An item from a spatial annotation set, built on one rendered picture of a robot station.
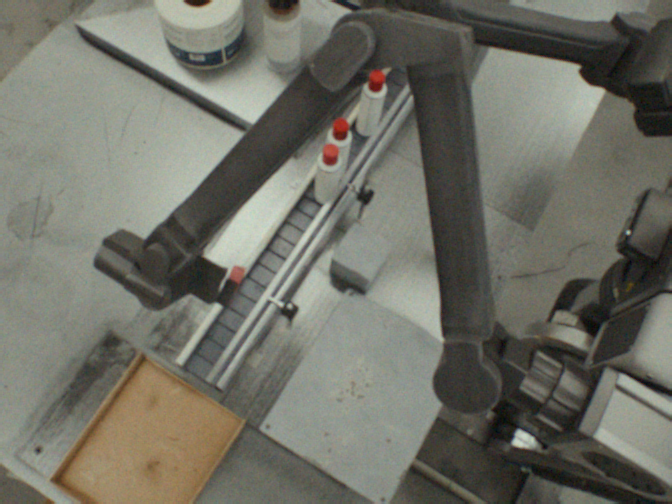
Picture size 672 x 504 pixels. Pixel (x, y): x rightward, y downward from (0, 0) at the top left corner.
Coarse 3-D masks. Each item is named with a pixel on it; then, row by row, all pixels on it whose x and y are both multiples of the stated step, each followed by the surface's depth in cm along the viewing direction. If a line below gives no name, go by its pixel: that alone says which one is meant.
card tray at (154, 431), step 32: (128, 384) 126; (160, 384) 127; (96, 416) 121; (128, 416) 124; (160, 416) 124; (192, 416) 125; (224, 416) 125; (96, 448) 121; (128, 448) 122; (160, 448) 122; (192, 448) 123; (224, 448) 120; (64, 480) 119; (96, 480) 119; (128, 480) 120; (160, 480) 120; (192, 480) 120
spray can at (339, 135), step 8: (336, 120) 123; (344, 120) 123; (336, 128) 122; (344, 128) 122; (328, 136) 126; (336, 136) 124; (344, 136) 124; (336, 144) 125; (344, 144) 126; (344, 152) 128; (344, 160) 132; (344, 168) 136
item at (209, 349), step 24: (408, 96) 150; (360, 144) 145; (360, 168) 142; (312, 192) 139; (288, 216) 137; (312, 216) 137; (288, 240) 135; (312, 240) 135; (264, 264) 133; (240, 288) 130; (264, 288) 131; (240, 312) 128; (264, 312) 132; (216, 336) 126; (192, 360) 124; (216, 360) 125
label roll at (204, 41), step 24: (168, 0) 138; (192, 0) 145; (216, 0) 139; (240, 0) 139; (168, 24) 137; (192, 24) 136; (216, 24) 136; (240, 24) 144; (168, 48) 149; (192, 48) 142; (216, 48) 143; (240, 48) 151
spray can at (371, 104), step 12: (372, 72) 127; (372, 84) 128; (384, 84) 132; (372, 96) 130; (384, 96) 132; (360, 108) 137; (372, 108) 134; (360, 120) 140; (372, 120) 139; (360, 132) 144; (372, 132) 144
